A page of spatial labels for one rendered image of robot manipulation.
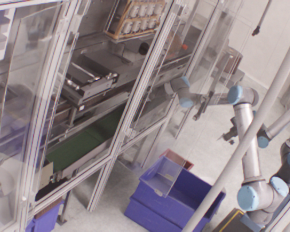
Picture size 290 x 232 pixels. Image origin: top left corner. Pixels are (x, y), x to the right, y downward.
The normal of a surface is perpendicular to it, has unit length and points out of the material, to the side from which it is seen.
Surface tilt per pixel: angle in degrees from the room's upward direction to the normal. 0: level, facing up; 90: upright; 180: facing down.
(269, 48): 90
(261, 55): 90
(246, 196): 93
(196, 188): 90
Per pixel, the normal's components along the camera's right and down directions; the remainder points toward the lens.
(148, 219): -0.44, 0.33
